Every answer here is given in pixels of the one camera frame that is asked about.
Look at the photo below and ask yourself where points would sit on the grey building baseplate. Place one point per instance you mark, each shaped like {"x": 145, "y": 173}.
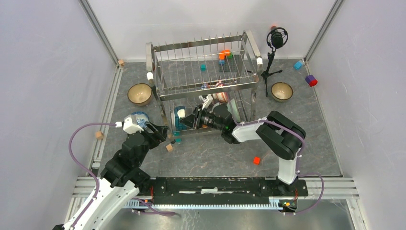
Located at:
{"x": 230, "y": 64}

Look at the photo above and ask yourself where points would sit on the black microphone on tripod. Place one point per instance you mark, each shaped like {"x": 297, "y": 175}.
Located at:
{"x": 276, "y": 39}

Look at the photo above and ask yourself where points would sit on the red cube block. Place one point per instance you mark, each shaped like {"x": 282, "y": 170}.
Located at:
{"x": 256, "y": 160}

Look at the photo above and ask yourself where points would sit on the small wooden cube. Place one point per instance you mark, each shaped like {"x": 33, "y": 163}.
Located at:
{"x": 169, "y": 148}

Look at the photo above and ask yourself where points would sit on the steel two-tier dish rack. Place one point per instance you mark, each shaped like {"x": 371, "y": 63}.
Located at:
{"x": 173, "y": 72}

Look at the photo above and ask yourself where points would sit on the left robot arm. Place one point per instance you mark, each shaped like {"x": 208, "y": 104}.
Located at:
{"x": 120, "y": 180}

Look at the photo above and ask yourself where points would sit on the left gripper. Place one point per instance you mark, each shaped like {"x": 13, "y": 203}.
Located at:
{"x": 160, "y": 134}

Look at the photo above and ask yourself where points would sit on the white blue floral bowl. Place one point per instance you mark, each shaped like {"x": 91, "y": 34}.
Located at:
{"x": 140, "y": 118}

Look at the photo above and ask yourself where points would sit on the purple and red block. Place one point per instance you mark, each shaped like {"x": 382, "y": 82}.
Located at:
{"x": 311, "y": 80}

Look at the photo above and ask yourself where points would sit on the orange arch block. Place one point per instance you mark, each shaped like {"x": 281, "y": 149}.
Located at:
{"x": 222, "y": 54}

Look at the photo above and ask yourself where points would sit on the copper bowl with floral motif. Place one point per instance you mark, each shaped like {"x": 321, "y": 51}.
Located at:
{"x": 140, "y": 94}

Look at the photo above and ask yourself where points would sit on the dark bowl with lattice band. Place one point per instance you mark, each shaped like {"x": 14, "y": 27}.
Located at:
{"x": 281, "y": 91}

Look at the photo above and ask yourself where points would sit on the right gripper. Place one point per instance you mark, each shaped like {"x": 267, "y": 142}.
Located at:
{"x": 193, "y": 120}

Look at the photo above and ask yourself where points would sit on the light blue block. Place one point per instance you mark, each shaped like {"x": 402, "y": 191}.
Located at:
{"x": 298, "y": 65}

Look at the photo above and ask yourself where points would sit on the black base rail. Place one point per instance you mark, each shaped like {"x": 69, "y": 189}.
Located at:
{"x": 220, "y": 190}

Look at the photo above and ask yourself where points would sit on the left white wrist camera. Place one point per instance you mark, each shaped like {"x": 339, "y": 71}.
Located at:
{"x": 129, "y": 125}

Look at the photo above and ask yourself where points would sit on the blue rimmed small bowl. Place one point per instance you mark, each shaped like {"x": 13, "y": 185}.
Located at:
{"x": 178, "y": 125}

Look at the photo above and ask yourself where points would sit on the red white patterned bowl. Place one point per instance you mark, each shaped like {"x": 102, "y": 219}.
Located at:
{"x": 222, "y": 97}

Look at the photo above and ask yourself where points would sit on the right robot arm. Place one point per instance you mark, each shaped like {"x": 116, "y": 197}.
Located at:
{"x": 283, "y": 136}

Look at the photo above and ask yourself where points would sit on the wooden cube at left edge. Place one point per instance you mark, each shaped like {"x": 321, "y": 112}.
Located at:
{"x": 99, "y": 135}

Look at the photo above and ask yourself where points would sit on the celadon green front bowl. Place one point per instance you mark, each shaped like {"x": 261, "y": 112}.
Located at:
{"x": 233, "y": 109}

